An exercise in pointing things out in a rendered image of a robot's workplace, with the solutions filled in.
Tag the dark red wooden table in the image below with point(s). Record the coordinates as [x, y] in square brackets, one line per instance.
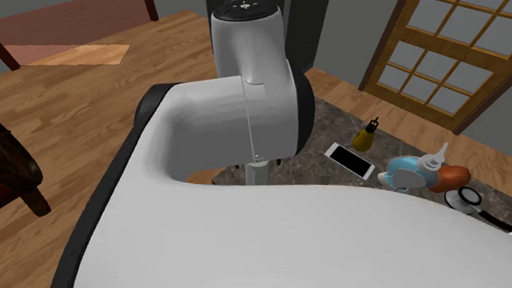
[72, 19]

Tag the wooden framed glass door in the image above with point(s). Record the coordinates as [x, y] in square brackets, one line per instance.
[447, 40]

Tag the white squeeze bottle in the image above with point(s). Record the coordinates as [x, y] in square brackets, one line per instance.
[428, 163]

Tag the orange-brown oval object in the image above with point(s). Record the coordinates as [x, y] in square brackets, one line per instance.
[452, 176]

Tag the black and white magnifying glass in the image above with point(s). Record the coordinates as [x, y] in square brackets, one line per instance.
[469, 196]

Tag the light blue and white toy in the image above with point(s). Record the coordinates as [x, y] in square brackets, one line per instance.
[402, 164]

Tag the yellow bottle with black cap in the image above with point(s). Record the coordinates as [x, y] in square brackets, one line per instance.
[363, 141]

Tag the dark marble table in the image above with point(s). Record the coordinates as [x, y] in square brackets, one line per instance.
[325, 122]

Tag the white smartphone with black screen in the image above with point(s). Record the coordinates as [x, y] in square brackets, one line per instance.
[349, 160]

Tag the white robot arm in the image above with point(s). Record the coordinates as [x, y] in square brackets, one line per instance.
[278, 246]

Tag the dark wooden chair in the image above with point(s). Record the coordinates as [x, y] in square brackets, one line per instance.
[3, 164]

